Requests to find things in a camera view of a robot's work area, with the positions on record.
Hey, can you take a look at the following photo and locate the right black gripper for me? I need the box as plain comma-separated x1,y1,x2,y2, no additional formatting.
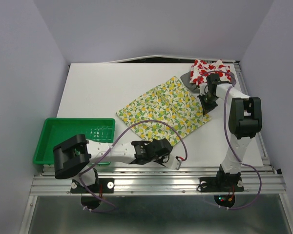
197,91,218,114

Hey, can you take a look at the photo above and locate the lemon print skirt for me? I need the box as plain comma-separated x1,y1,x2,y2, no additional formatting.
116,77,211,146

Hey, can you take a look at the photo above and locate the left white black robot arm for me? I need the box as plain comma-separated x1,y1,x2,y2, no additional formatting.
53,134,181,192

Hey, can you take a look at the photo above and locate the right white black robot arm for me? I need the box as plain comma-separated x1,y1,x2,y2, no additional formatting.
197,73,262,193

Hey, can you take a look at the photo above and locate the grey folded skirt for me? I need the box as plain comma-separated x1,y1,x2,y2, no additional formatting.
180,70,236,96

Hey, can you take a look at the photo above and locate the red poppy print skirt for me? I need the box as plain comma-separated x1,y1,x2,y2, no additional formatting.
190,59,231,86

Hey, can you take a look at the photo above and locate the green plastic tray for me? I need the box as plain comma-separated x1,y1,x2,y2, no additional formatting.
33,118,115,165

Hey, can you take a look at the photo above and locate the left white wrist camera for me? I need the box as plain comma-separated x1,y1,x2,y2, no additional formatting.
163,154,182,171

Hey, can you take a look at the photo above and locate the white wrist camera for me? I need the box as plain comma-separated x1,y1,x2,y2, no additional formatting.
163,154,182,171
199,83,208,96

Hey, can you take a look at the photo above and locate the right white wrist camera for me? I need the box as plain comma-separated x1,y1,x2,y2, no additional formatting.
199,83,208,96

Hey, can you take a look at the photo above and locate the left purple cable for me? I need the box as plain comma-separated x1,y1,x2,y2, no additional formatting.
79,119,188,213

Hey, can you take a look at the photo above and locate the purple cable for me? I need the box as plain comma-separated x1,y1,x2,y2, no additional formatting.
196,70,261,211
79,119,188,213

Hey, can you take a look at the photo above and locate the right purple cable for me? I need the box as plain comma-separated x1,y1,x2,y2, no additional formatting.
196,70,261,211

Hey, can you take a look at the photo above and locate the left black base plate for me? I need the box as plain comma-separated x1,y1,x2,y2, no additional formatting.
70,177,114,194

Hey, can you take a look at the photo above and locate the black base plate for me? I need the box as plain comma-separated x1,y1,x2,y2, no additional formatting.
197,176,244,193
70,177,114,194

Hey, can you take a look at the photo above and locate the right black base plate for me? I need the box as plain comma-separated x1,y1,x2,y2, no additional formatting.
197,176,244,193

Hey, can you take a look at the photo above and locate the right side aluminium rail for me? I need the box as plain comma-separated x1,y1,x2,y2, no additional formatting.
230,60,284,175

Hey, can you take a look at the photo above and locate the aluminium front rail frame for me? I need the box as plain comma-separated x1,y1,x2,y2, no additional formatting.
20,166,293,234

